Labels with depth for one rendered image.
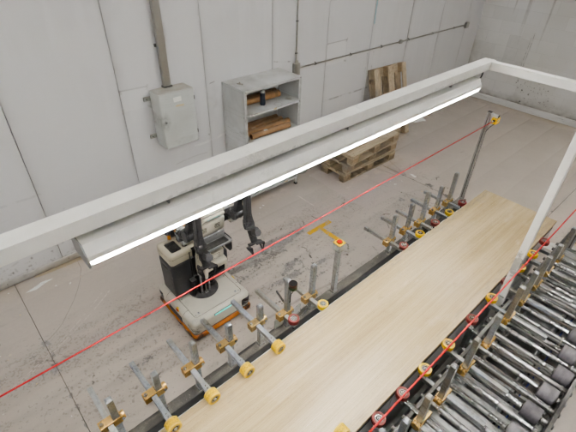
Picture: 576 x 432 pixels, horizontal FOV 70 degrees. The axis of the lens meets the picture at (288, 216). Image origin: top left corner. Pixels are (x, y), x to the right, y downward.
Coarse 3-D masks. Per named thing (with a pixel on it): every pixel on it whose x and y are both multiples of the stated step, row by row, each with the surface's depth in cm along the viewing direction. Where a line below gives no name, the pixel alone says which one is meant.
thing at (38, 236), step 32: (480, 64) 245; (384, 96) 198; (416, 96) 208; (320, 128) 168; (224, 160) 143; (256, 160) 151; (128, 192) 126; (160, 192) 129; (32, 224) 112; (64, 224) 112; (96, 224) 118; (0, 256) 104
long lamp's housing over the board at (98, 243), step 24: (432, 96) 223; (456, 96) 234; (384, 120) 197; (312, 144) 173; (336, 144) 178; (264, 168) 156; (288, 168) 162; (192, 192) 141; (216, 192) 143; (240, 192) 150; (144, 216) 129; (168, 216) 133; (72, 240) 125; (96, 240) 120; (120, 240) 124
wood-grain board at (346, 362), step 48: (432, 240) 357; (480, 240) 359; (384, 288) 309; (432, 288) 311; (480, 288) 312; (288, 336) 272; (336, 336) 273; (384, 336) 274; (432, 336) 275; (240, 384) 244; (288, 384) 245; (336, 384) 245; (384, 384) 246
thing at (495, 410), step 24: (528, 312) 333; (480, 336) 284; (456, 360) 268; (504, 360) 283; (528, 360) 297; (552, 360) 297; (456, 384) 268; (480, 384) 268; (528, 384) 272; (432, 408) 254; (552, 408) 256
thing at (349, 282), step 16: (448, 208) 428; (400, 240) 387; (416, 240) 399; (384, 256) 368; (368, 272) 354; (304, 320) 313; (240, 352) 284; (256, 352) 285; (224, 368) 274; (208, 384) 265; (176, 400) 255; (192, 400) 257; (160, 416) 247
